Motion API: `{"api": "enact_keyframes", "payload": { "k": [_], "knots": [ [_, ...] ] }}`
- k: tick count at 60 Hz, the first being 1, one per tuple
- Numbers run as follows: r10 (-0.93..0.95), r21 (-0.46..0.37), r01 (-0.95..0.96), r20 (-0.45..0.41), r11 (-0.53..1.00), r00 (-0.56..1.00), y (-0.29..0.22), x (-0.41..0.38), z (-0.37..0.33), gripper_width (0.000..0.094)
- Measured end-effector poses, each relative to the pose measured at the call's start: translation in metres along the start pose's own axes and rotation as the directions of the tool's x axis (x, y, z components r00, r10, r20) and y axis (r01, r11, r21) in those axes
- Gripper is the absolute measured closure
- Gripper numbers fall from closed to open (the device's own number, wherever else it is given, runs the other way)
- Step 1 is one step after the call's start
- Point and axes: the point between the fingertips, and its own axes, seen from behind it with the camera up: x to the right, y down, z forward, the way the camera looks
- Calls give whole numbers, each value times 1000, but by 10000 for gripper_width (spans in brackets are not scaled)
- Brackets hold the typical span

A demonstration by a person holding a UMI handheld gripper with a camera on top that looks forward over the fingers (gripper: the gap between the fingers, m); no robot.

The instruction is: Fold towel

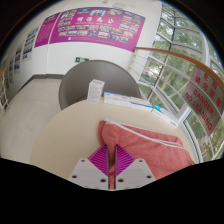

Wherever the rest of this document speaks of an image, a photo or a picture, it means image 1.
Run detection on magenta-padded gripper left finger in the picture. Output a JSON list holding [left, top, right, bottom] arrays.
[[67, 143, 111, 191]]

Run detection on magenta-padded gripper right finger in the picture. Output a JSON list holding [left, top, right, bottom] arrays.
[[114, 143, 157, 191]]

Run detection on pink towel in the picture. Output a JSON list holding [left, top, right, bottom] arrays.
[[97, 119, 196, 181]]

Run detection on flat white blue box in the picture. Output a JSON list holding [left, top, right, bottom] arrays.
[[102, 91, 133, 109], [130, 96, 155, 112], [152, 102, 180, 129]]

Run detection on upright white carton box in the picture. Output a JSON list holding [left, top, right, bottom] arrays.
[[86, 78, 106, 105]]

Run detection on grey round-backed chair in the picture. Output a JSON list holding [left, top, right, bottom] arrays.
[[58, 59, 143, 111]]

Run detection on red white warning sign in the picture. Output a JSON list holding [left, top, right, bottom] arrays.
[[182, 65, 224, 137]]

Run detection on green exit sign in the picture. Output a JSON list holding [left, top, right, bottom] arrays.
[[74, 56, 91, 64]]

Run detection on orange wooden handrail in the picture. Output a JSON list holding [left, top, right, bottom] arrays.
[[134, 46, 224, 91]]

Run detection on white stair railing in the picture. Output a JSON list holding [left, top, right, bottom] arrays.
[[0, 67, 10, 111]]

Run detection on white photo poster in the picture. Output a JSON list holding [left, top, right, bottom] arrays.
[[7, 57, 15, 85], [12, 44, 25, 75], [21, 26, 41, 61]]

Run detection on large magenta photo poster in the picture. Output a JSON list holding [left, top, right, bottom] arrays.
[[48, 6, 147, 53]]

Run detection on white-framed glass window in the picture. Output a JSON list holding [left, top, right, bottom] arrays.
[[128, 1, 224, 164]]

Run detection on narrow magenta poster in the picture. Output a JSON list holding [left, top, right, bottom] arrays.
[[33, 12, 61, 49]]

